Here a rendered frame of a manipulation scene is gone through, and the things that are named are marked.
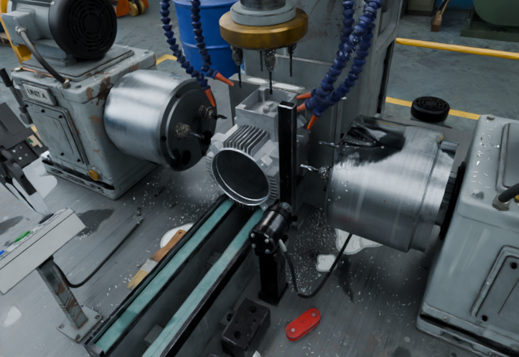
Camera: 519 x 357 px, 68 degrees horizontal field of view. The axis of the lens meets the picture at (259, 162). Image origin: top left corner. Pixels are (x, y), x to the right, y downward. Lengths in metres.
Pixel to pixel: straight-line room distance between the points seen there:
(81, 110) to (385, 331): 0.88
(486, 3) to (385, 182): 4.20
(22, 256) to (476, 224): 0.74
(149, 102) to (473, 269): 0.75
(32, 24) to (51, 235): 0.60
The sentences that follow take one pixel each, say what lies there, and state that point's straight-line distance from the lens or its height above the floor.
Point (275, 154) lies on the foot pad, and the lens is 0.83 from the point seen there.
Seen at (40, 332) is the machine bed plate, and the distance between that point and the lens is 1.02.
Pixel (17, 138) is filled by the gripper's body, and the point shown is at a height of 1.21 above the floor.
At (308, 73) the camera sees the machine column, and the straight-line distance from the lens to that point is 1.03.
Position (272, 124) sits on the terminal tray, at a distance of 0.84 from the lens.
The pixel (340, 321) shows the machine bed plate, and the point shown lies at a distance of 0.89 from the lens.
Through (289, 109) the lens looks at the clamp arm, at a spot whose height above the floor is 1.25.
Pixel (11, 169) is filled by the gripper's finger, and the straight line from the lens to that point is 0.78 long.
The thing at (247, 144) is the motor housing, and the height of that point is 1.11.
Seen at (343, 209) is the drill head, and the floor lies 1.05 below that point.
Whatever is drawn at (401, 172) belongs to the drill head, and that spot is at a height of 1.14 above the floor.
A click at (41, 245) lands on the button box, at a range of 0.79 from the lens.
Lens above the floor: 1.57
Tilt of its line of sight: 37 degrees down
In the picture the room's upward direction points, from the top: 4 degrees counter-clockwise
